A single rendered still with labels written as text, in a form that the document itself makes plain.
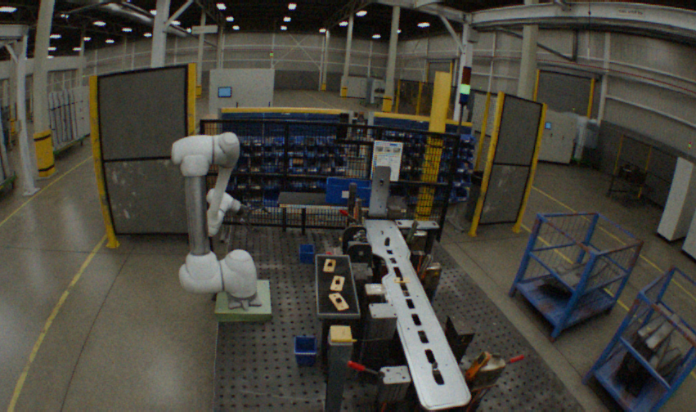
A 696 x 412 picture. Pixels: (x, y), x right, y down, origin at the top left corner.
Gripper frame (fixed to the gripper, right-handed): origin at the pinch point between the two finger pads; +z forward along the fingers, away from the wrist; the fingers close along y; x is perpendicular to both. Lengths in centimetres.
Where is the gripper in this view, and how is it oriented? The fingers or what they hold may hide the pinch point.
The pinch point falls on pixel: (265, 222)
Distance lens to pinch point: 208.2
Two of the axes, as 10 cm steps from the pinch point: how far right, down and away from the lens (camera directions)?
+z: 7.6, 4.4, 4.8
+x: -5.5, 0.5, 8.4
